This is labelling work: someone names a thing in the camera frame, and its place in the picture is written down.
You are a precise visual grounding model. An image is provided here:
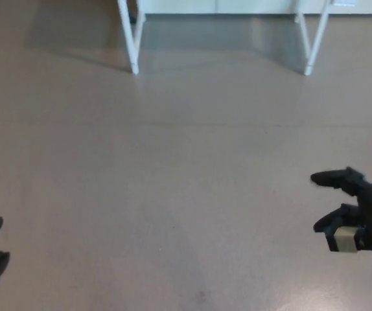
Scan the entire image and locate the white desk leg frame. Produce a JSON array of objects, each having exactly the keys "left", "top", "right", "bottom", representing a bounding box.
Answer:
[
  {"left": 294, "top": 0, "right": 333, "bottom": 76},
  {"left": 117, "top": 0, "right": 146, "bottom": 76}
]

